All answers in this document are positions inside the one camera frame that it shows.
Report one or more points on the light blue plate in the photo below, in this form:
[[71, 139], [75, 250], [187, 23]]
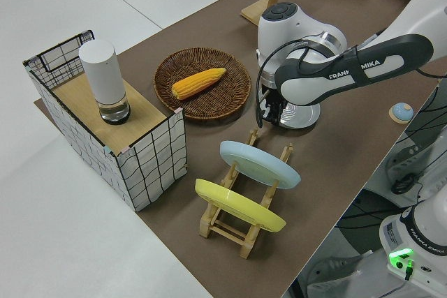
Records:
[[258, 165]]

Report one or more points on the white cylinder bottle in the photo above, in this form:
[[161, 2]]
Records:
[[103, 74]]

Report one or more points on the brown table mat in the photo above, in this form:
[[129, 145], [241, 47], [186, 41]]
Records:
[[314, 179]]

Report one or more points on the yellow plate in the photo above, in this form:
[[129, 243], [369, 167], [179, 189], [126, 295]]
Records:
[[237, 207]]

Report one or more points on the brown wicker basket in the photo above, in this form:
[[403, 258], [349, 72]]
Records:
[[209, 102]]

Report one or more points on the wooden dish rack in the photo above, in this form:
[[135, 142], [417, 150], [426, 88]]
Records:
[[223, 233]]

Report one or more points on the yellow corn cob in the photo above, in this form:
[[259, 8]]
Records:
[[197, 83]]

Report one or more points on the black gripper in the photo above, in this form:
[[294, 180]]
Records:
[[276, 97]]

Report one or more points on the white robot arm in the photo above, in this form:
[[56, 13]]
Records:
[[349, 64]]

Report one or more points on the gray plate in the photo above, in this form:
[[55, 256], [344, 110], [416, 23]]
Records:
[[304, 116]]

